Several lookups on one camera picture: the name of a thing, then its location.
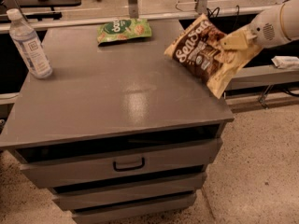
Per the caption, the black drawer handle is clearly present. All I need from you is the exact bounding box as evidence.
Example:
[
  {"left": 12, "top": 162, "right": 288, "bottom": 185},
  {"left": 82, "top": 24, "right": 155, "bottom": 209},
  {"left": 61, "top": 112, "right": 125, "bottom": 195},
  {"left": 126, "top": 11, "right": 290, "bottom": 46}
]
[{"left": 113, "top": 158, "right": 146, "bottom": 172}]

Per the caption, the grey drawer cabinet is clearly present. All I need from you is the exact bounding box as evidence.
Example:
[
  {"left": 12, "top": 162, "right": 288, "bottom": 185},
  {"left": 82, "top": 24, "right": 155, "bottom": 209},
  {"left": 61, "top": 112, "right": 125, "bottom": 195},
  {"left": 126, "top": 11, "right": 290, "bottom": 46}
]
[{"left": 0, "top": 21, "right": 233, "bottom": 224}]

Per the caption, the green rice chip bag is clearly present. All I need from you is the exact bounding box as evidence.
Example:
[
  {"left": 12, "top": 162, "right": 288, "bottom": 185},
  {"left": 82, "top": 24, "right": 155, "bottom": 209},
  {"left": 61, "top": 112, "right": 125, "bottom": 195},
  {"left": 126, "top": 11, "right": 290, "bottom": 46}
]
[{"left": 97, "top": 19, "right": 152, "bottom": 45}]

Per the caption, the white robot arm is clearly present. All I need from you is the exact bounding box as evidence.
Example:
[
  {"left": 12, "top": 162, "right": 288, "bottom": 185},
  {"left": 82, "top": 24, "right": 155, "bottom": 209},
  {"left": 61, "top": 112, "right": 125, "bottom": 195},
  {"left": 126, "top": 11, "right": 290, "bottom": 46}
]
[{"left": 220, "top": 0, "right": 299, "bottom": 49}]

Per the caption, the white packet on shelf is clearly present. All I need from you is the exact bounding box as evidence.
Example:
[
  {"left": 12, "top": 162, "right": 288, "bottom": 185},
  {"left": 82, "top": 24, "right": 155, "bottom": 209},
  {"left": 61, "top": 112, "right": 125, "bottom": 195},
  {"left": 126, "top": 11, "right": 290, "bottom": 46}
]
[{"left": 272, "top": 56, "right": 299, "bottom": 70}]

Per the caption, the black cable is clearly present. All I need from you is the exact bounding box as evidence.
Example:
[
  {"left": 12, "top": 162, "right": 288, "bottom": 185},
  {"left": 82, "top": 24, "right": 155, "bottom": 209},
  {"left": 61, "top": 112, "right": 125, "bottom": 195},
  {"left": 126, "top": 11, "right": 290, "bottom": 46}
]
[{"left": 206, "top": 5, "right": 241, "bottom": 21}]

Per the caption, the low grey metal shelf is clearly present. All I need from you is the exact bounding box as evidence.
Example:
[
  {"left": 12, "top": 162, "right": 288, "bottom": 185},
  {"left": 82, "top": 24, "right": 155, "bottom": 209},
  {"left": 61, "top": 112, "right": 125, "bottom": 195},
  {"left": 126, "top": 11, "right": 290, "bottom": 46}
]
[{"left": 225, "top": 65, "right": 299, "bottom": 96}]

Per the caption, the brown sea salt chip bag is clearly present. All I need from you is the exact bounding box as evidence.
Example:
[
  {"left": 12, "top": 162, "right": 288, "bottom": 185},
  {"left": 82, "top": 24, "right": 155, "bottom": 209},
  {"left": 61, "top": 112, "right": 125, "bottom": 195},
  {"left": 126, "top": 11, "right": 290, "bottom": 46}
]
[{"left": 164, "top": 14, "right": 263, "bottom": 99}]

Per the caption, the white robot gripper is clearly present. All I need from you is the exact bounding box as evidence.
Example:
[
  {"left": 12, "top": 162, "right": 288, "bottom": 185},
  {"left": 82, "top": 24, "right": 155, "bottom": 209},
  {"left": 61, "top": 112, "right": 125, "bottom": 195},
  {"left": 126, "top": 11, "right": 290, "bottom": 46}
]
[{"left": 220, "top": 4, "right": 292, "bottom": 50}]

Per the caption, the clear plastic water bottle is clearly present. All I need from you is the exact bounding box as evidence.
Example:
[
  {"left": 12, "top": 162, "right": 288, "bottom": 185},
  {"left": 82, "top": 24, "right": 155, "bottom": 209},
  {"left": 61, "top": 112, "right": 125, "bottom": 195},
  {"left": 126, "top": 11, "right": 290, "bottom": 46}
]
[{"left": 7, "top": 8, "right": 52, "bottom": 79}]

